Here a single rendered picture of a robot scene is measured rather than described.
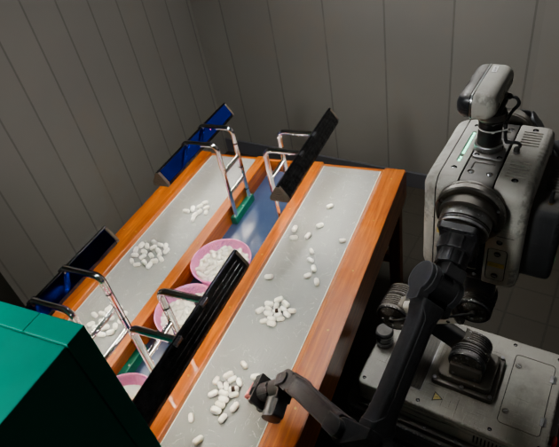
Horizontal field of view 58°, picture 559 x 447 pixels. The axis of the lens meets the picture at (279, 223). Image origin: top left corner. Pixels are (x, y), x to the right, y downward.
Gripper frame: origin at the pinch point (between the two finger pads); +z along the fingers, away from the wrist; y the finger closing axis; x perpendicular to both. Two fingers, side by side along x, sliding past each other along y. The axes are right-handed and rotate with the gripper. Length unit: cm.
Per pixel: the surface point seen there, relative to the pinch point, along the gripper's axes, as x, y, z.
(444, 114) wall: 28, -220, -16
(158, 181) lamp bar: -67, -66, 31
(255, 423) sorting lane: 5.3, 6.6, -3.1
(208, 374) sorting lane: -10.0, -4.8, 15.1
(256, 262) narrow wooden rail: -16, -58, 16
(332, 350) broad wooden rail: 12.8, -24.1, -17.2
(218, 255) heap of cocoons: -27, -60, 33
